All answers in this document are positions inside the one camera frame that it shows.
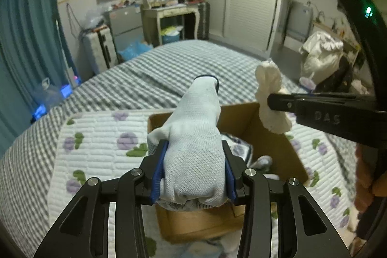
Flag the cream fluffy plush toy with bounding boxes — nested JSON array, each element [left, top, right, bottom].
[[254, 59, 293, 135]]

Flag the white jacket on chair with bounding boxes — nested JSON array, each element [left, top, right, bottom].
[[299, 31, 344, 84]]

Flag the purple drink cup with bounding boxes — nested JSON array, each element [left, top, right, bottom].
[[298, 72, 316, 92]]

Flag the grey washing machine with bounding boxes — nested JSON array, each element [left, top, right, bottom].
[[286, 1, 313, 43]]

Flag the white floral quilted mat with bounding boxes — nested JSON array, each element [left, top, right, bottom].
[[47, 110, 357, 257]]

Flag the brown cardboard box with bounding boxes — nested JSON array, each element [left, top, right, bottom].
[[156, 103, 309, 243]]

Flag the grey checked bed sheet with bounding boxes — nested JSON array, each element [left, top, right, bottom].
[[0, 39, 357, 246]]

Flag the dark suitcase by table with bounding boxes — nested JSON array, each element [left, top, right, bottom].
[[197, 2, 211, 40]]

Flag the white suitcase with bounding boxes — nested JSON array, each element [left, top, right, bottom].
[[83, 25, 119, 75]]

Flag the teal window curtain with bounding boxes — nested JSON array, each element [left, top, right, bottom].
[[1, 0, 74, 153]]

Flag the grey mini fridge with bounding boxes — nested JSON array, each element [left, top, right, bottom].
[[104, 5, 144, 51]]

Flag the white dressing table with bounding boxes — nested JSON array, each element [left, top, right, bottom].
[[141, 4, 200, 46]]

